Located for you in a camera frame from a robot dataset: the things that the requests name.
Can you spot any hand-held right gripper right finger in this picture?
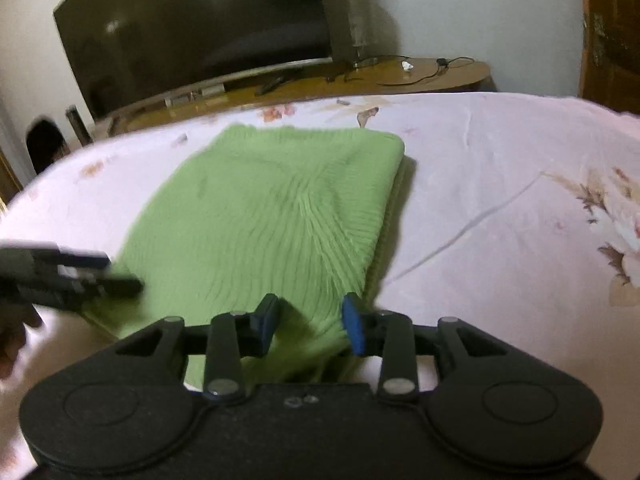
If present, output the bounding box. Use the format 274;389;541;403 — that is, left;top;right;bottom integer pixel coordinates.
341;292;495;405

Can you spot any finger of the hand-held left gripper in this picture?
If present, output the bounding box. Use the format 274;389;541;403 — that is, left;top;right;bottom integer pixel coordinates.
72;276;144;301
56;251;112;271

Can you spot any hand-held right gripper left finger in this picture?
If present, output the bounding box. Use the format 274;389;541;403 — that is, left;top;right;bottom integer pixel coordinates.
115;292;281;405

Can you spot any green knitted sweater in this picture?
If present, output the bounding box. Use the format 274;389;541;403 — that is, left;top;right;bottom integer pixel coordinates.
82;124;406;392

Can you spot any person's left hand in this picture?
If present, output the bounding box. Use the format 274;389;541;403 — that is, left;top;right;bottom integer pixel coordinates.
0;302;45;381

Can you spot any dark arched object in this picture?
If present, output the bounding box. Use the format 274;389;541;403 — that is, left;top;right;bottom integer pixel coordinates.
25;115;71;176

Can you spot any pink floral bed sheet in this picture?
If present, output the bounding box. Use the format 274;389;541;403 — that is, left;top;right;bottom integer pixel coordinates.
0;90;640;480

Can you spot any silver set-top box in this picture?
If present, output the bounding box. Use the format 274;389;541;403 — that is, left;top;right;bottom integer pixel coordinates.
165;85;224;107

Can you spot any black remote control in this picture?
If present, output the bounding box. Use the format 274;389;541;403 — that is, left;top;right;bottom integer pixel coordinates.
255;75;285;96

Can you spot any wooden television stand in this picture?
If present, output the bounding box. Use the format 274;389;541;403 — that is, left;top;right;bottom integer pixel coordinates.
92;55;497;137

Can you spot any black flat television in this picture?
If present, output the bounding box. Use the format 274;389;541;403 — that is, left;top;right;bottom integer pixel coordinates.
53;0;334;121

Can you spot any clear glass vase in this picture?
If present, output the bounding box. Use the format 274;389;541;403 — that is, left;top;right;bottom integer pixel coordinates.
344;0;379;69

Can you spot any wooden door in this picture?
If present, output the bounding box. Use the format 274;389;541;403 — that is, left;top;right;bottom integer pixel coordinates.
577;0;640;117

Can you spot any black cable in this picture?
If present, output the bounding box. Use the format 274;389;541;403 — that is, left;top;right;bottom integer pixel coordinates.
375;57;477;87

